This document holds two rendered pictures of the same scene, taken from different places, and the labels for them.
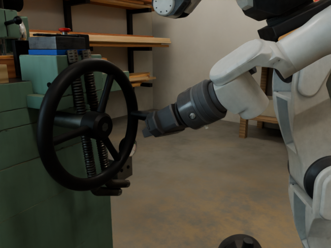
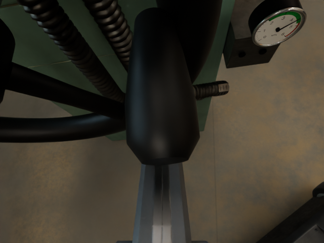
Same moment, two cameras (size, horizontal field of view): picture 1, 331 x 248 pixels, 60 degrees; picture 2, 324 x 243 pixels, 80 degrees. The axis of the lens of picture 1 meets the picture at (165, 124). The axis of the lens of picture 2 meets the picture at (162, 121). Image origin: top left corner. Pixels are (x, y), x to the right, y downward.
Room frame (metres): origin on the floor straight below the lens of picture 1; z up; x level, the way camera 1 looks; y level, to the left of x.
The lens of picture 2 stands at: (0.67, 0.02, 0.88)
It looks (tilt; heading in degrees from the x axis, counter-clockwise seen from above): 69 degrees down; 75
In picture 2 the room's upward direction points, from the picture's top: 21 degrees counter-clockwise
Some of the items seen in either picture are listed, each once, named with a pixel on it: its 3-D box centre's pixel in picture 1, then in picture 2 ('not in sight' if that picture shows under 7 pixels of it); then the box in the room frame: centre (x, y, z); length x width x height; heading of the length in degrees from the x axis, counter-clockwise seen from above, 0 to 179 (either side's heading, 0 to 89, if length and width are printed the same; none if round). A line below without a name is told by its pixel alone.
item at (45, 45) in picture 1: (62, 43); not in sight; (0.73, 0.25, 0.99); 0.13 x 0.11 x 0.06; 149
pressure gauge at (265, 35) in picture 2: (126, 149); (271, 24); (0.90, 0.13, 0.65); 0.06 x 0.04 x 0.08; 149
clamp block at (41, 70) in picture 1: (63, 73); not in sight; (0.72, 0.26, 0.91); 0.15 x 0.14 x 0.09; 149
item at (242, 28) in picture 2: (112, 164); (247, 26); (0.94, 0.19, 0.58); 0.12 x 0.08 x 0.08; 59
